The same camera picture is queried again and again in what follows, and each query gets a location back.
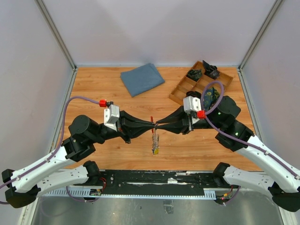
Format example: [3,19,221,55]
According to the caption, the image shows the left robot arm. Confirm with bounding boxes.
[1,111,155,208]

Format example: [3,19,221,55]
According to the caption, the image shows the blue yellow floral tie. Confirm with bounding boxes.
[203,87,220,111]

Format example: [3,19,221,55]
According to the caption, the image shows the dark green rolled tie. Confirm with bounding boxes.
[187,69,203,82]

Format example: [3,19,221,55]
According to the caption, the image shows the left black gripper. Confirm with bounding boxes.
[90,110,156,144]

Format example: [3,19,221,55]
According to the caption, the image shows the wooden compartment tray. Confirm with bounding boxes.
[169,61,235,105]

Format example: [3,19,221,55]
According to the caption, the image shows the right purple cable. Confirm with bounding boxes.
[196,81,300,180]

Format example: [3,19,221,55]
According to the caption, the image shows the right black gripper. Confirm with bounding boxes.
[155,105,224,135]

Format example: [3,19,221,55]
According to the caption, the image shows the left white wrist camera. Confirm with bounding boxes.
[104,105,120,131]

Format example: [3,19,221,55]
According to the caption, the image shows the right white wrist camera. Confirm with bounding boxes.
[183,96,202,113]

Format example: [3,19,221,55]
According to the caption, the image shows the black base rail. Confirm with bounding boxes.
[72,169,235,197]

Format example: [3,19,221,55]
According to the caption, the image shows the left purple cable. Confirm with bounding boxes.
[0,96,113,204]

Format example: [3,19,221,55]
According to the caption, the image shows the metal key organizer red handle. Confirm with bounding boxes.
[150,116,161,156]

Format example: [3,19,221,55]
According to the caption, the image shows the dark navy rolled tie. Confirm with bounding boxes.
[202,60,220,80]

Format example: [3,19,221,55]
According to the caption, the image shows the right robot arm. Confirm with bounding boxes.
[156,96,300,212]

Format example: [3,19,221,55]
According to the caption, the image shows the black orange rolled tie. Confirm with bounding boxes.
[186,91,201,99]

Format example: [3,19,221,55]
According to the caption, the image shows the purple cable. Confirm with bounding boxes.
[196,81,300,180]
[0,96,113,204]

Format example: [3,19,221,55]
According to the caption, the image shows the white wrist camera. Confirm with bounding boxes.
[104,105,120,131]
[183,96,202,113]

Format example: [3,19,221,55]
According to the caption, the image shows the folded blue cloth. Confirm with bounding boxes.
[120,63,165,97]

